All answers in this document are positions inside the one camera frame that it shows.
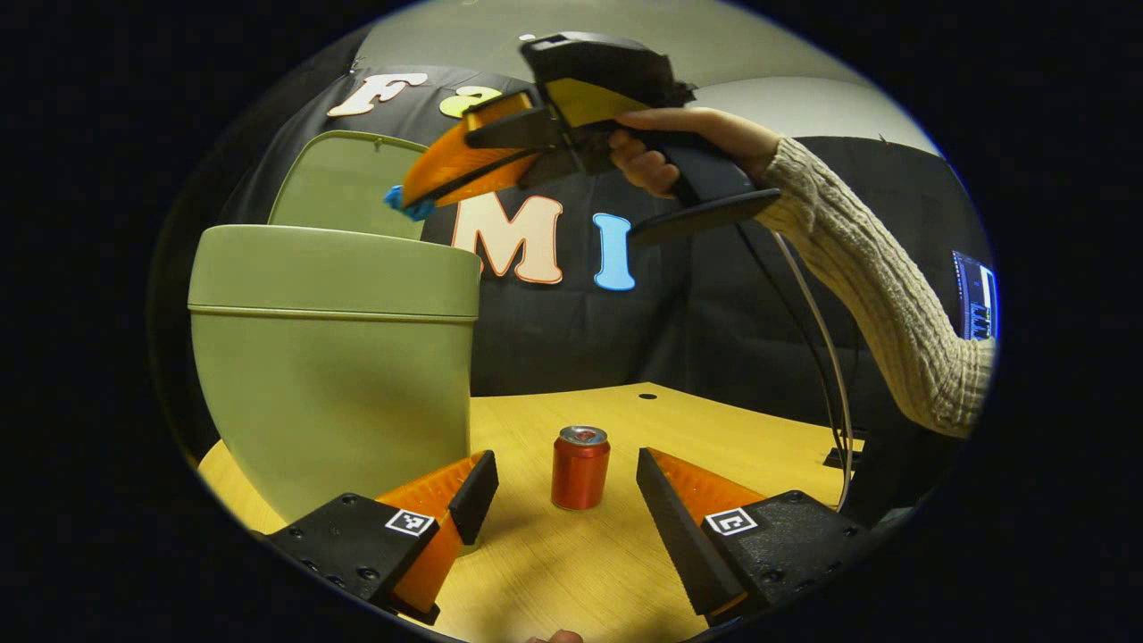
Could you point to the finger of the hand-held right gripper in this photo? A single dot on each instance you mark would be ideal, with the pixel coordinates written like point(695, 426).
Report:
point(509, 128)
point(464, 170)

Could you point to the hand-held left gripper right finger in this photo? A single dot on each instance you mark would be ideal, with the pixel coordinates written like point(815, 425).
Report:
point(674, 536)

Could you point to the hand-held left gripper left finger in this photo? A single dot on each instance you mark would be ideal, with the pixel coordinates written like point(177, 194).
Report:
point(478, 496)

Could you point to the blue paper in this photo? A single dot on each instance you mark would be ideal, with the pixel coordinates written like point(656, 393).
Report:
point(412, 208)

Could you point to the red pop can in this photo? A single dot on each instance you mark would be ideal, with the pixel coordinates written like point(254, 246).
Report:
point(579, 478)

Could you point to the green desktop garbage bin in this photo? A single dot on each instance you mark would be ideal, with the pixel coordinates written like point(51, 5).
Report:
point(330, 402)

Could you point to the wooden desktop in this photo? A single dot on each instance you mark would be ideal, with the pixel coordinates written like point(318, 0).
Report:
point(571, 580)

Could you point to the computer monitor screen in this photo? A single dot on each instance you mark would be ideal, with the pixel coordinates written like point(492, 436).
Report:
point(975, 299)

